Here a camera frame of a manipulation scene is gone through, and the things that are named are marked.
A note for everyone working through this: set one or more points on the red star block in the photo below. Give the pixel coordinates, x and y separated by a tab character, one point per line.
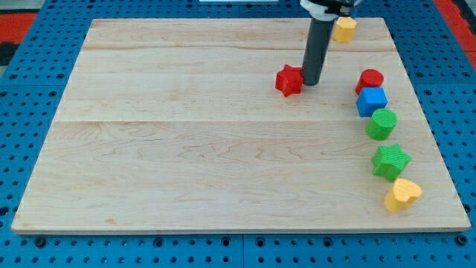
289	80

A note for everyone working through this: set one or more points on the grey cylindrical robot arm stick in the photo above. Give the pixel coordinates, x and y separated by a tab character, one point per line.
316	50

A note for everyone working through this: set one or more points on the red cylinder block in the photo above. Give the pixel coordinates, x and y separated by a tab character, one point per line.
369	78

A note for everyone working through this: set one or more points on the yellow heart block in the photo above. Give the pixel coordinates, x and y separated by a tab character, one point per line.
403	194

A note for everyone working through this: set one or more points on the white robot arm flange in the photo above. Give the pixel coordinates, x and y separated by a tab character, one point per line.
328	10

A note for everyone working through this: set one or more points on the green star block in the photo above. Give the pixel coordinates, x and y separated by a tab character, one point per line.
389	161

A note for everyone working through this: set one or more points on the light wooden board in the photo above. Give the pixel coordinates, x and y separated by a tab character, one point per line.
174	126

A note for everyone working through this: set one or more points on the green cylinder block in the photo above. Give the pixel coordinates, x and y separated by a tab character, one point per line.
381	124

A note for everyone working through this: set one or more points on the yellow hexagon block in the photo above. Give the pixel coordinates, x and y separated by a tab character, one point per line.
344	29

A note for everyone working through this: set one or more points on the blue cube block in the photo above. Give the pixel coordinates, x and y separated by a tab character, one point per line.
370	99

